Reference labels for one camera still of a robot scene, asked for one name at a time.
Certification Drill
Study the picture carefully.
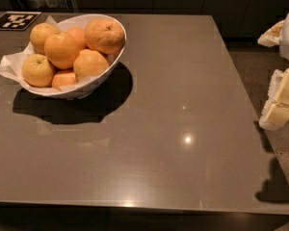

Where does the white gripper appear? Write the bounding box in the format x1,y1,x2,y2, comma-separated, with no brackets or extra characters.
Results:
257,13,289,131

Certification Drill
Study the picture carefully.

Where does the large orange back right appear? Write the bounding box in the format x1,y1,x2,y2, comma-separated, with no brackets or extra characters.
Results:
84,18,125,55

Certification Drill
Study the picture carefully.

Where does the orange hidden at back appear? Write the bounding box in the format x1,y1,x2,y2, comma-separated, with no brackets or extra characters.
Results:
66,27,87,50

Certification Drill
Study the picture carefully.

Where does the small orange front bottom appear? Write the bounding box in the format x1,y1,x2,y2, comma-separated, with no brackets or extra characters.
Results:
52,69,77,90

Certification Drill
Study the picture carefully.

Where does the yellowish orange front left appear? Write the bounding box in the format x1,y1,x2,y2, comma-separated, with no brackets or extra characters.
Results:
22,54,56,88

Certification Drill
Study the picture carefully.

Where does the white paper liner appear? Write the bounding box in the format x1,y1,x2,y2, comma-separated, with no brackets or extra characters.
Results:
0,14,119,93

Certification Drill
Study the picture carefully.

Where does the black white marker tag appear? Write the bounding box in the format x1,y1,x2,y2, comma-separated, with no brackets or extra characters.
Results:
0,12,41,31

